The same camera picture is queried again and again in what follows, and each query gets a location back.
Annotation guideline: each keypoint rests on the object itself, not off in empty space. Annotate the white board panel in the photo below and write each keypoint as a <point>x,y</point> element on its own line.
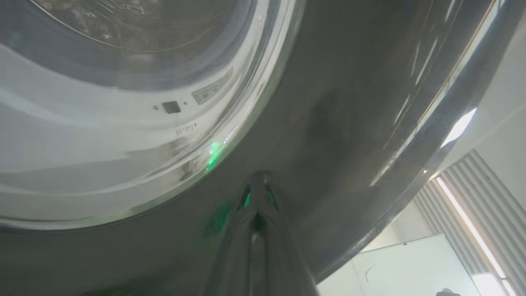
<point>411,267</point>

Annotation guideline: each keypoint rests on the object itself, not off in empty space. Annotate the grey rubber door gasket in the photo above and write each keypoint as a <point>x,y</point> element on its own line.
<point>49,61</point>

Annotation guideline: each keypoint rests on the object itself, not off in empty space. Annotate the long ceiling light strip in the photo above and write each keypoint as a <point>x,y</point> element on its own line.
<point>472,230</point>

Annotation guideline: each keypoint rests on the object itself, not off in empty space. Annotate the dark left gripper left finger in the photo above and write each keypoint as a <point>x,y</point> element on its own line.
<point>234,255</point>

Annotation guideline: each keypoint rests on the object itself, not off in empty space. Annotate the grey warning sticker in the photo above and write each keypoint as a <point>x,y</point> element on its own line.
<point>211,87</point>

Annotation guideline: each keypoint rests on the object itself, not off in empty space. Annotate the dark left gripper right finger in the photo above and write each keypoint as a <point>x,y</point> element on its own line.
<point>283,259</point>

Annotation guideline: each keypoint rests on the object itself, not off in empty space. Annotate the white front-load washing machine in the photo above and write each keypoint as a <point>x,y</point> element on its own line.
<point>82,127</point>

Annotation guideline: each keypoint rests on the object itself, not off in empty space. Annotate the black round glass washer door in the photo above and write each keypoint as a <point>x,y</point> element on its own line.
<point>349,102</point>

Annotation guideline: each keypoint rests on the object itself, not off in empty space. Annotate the black door latch socket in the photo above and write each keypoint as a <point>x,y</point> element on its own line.
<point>171,107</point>

